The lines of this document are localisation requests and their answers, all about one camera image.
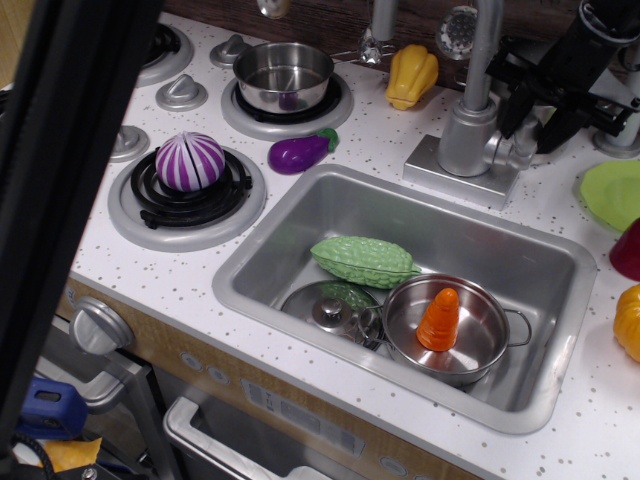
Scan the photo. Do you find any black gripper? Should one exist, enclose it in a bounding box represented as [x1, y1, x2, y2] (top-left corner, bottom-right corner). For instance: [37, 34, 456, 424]
[486, 37, 638, 154]

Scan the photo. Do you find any silver faucet lever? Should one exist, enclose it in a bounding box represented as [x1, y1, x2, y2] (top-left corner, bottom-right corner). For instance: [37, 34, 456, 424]
[483, 131, 537, 171]

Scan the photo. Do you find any black foreground robot arm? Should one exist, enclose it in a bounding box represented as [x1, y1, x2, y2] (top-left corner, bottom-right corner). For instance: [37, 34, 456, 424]
[1, 1, 163, 467]

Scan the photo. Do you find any silver toy faucet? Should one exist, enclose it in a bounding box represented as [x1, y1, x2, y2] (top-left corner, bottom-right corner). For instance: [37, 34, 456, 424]
[402, 0, 540, 210]

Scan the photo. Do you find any green plastic plate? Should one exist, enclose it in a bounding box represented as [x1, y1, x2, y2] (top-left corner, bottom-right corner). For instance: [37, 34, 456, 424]
[580, 159, 640, 232]

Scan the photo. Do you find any hanging slotted steel spoon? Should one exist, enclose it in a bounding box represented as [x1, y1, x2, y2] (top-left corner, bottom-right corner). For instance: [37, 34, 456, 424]
[435, 4, 478, 61]

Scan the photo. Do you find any yellow toy bell pepper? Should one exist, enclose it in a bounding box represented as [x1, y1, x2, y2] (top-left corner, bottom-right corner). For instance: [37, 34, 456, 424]
[385, 44, 439, 111]

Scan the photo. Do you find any red plastic cup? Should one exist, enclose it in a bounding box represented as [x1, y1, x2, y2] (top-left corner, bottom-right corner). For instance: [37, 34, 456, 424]
[609, 219, 640, 281]

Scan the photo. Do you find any hanging steel ladle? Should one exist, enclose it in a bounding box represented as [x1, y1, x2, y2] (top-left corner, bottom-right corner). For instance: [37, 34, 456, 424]
[357, 26, 396, 66]

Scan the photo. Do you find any back right stove burner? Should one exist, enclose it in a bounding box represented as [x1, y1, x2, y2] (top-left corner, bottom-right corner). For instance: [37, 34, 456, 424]
[221, 74, 354, 141]

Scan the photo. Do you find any orange yellow toy pepper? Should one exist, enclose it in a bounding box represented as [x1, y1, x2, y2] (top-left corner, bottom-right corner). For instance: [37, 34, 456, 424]
[613, 285, 640, 362]

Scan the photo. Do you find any green toy bitter gourd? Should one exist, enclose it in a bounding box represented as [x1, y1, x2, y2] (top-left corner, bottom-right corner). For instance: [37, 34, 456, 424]
[310, 236, 421, 289]

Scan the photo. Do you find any steel pot in sink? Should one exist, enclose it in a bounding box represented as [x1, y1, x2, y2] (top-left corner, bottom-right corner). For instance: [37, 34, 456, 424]
[358, 273, 533, 387]

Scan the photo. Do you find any orange toy carrot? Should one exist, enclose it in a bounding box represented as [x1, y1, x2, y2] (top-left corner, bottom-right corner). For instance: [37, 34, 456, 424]
[416, 288, 459, 352]

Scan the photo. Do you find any purple toy eggplant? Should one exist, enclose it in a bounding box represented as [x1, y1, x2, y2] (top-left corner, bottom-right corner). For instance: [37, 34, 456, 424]
[267, 128, 339, 175]

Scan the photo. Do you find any steel pot on burner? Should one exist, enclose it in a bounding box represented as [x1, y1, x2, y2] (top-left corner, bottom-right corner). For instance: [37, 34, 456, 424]
[233, 42, 334, 114]

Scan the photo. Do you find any steel pot lid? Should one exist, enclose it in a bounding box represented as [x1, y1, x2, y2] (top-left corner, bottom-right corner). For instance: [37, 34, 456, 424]
[281, 280, 384, 350]

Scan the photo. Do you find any silver metal sink basin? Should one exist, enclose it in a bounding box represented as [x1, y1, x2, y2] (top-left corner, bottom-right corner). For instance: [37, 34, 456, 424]
[212, 165, 596, 434]

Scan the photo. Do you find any hanging steel spoon left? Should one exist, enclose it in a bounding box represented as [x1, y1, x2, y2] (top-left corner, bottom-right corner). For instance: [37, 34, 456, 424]
[256, 0, 291, 20]

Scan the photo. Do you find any silver stove knob back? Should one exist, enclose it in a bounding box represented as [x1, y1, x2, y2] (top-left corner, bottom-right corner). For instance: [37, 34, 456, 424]
[209, 34, 250, 69]

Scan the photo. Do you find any silver stove knob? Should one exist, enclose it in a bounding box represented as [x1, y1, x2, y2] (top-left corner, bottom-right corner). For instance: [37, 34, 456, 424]
[209, 34, 250, 69]
[110, 125, 150, 162]
[155, 74, 208, 112]

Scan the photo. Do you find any purple white toy onion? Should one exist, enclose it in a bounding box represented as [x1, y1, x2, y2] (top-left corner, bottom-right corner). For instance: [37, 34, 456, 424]
[155, 132, 226, 193]

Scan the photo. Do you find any silver stove knob middle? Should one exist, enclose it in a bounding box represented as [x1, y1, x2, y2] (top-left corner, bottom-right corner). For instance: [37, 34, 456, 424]
[155, 74, 208, 112]

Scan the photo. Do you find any back left stove burner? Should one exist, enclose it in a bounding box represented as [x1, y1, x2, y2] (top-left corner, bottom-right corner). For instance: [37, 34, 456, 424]
[136, 23, 194, 87]

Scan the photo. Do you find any front black stove burner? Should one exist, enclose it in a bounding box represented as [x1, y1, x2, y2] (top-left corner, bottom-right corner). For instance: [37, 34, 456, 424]
[108, 148, 266, 253]

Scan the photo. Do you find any silver stove knob front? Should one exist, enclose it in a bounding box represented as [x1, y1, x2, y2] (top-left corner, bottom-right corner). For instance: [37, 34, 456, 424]
[110, 125, 150, 162]

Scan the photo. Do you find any silver oven front knob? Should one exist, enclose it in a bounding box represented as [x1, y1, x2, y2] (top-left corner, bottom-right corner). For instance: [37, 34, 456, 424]
[69, 296, 135, 356]

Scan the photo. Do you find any blue clamp tool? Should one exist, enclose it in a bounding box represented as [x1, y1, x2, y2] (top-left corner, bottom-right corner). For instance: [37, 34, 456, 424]
[16, 377, 88, 440]

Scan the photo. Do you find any yellow cloth piece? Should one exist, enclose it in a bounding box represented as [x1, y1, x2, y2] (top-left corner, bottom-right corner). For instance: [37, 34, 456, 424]
[44, 437, 102, 473]

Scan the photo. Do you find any silver post with base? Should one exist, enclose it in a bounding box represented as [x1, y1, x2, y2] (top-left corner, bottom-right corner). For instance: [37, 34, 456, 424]
[593, 44, 639, 159]

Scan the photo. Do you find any silver hanging rack post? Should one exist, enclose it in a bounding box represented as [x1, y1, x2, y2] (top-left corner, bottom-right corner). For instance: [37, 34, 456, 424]
[371, 0, 399, 41]

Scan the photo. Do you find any silver oven door handle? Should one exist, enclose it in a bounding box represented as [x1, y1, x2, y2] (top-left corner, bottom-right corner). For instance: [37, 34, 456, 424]
[163, 395, 321, 480]

